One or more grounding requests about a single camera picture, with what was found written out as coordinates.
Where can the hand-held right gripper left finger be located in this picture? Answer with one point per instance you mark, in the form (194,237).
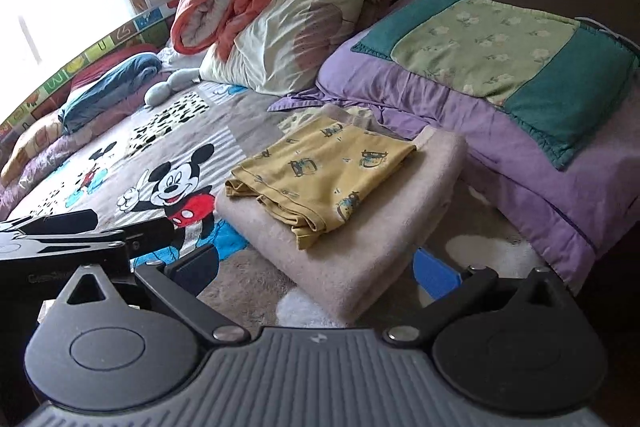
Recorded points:
(200,264)

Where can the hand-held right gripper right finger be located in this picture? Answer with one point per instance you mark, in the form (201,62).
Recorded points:
(437,277)

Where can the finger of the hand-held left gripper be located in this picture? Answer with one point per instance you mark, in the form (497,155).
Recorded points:
(65,222)
(145,234)

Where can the yellow printed garment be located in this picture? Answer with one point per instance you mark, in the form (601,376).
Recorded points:
(320,172)

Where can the mauve folded quilt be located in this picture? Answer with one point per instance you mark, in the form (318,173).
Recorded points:
(75,147)

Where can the beige folded blanket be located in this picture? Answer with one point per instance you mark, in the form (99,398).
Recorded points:
(360,272)

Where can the floral cream quilt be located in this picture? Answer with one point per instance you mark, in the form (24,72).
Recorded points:
(30,147)

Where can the cartoon printed blanket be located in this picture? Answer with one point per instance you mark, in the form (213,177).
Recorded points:
(140,147)

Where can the blue folded blanket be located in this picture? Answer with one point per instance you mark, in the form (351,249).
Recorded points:
(110,94)

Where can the grey plush toy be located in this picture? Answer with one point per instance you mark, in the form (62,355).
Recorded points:
(167,89)

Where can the maroon blanket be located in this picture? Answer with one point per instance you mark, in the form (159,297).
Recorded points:
(105,67)

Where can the purple pillow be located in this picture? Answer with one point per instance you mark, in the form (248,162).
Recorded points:
(450,117)

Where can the colourful alphabet play mat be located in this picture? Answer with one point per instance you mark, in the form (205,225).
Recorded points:
(100,47)

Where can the green patchwork pillow cover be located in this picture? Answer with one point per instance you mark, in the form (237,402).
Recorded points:
(490,42)

